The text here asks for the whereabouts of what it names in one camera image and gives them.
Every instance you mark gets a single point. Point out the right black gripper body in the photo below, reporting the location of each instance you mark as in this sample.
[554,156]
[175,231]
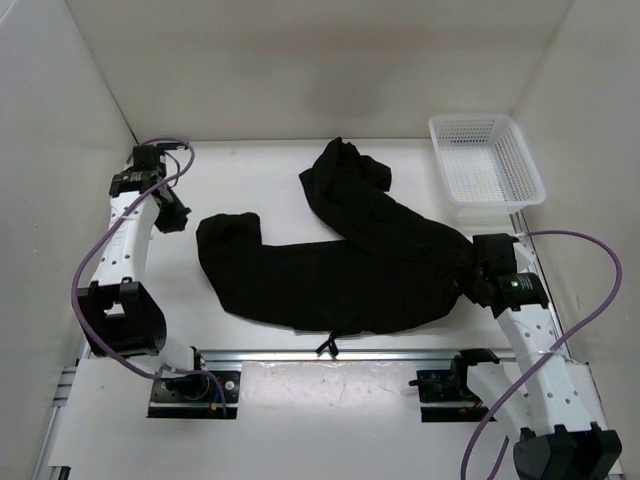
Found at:
[474,291]

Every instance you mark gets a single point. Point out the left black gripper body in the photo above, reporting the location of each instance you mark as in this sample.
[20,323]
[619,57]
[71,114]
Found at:
[172,214]

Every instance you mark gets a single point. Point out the black trousers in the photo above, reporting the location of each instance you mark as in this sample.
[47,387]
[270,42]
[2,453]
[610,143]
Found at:
[389,270]

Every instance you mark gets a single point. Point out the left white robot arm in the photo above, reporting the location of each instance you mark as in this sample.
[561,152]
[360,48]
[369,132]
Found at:
[117,314]

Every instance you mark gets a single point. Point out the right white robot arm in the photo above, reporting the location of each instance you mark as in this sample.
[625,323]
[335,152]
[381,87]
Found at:
[550,431]

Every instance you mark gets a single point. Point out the white plastic mesh basket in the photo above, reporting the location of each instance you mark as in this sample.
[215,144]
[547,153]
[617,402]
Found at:
[486,167]

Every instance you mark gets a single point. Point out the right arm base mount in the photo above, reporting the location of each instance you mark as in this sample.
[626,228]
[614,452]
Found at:
[443,393]

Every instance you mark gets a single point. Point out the aluminium front rail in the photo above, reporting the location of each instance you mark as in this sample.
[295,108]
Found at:
[345,355]

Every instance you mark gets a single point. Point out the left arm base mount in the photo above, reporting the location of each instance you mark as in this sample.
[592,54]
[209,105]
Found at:
[197,397]

